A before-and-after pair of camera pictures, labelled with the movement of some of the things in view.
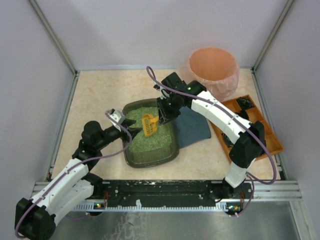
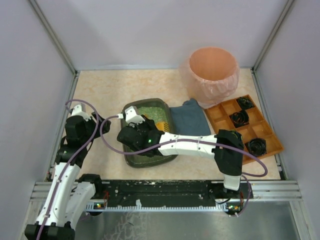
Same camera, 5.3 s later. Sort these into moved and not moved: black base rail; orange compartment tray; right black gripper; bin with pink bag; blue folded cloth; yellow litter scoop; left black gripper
Moved: yellow litter scoop; left black gripper; right black gripper
Not moved: bin with pink bag; black base rail; blue folded cloth; orange compartment tray
